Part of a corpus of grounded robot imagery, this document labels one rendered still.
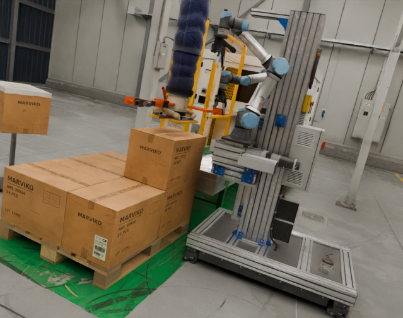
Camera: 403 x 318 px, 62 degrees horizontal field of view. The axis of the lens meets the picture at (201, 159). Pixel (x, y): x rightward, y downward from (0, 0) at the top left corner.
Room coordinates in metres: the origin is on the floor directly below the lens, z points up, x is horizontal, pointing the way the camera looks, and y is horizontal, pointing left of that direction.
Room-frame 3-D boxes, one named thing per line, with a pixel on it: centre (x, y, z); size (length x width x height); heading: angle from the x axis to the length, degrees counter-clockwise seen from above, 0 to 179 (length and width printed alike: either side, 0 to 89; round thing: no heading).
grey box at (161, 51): (4.21, 0.72, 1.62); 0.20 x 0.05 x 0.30; 158
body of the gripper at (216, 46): (2.41, 0.03, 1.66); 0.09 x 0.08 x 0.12; 72
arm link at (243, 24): (2.44, -0.07, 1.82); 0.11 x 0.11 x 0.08; 8
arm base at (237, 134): (2.58, -0.26, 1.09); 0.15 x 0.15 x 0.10
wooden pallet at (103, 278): (2.66, 0.68, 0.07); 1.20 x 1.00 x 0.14; 158
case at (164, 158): (2.82, 0.29, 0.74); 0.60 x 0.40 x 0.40; 158
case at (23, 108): (3.26, 1.87, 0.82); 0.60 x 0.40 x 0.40; 48
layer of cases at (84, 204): (2.66, 0.68, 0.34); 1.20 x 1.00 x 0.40; 158
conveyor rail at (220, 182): (4.14, -0.59, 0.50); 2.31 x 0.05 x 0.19; 158
